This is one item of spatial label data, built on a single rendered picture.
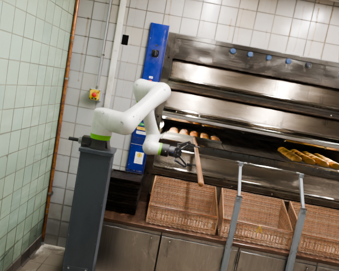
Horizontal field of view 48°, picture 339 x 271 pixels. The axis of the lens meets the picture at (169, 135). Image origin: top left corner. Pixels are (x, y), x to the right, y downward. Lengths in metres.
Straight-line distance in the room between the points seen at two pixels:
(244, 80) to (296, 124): 0.59
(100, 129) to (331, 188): 2.20
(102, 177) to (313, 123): 1.98
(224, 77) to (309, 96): 0.75
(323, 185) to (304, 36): 1.31
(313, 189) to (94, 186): 2.03
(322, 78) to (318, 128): 0.43
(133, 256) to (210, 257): 0.59
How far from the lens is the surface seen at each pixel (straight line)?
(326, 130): 3.53
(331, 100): 3.53
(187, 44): 3.34
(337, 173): 3.64
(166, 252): 3.04
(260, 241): 3.10
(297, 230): 3.01
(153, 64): 3.29
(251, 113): 3.36
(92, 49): 3.42
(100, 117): 2.27
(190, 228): 3.01
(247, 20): 3.39
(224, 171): 3.40
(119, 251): 3.08
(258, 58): 3.39
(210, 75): 3.32
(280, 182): 3.50
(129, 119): 2.19
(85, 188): 2.34
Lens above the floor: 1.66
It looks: 7 degrees down
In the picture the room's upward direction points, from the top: 11 degrees clockwise
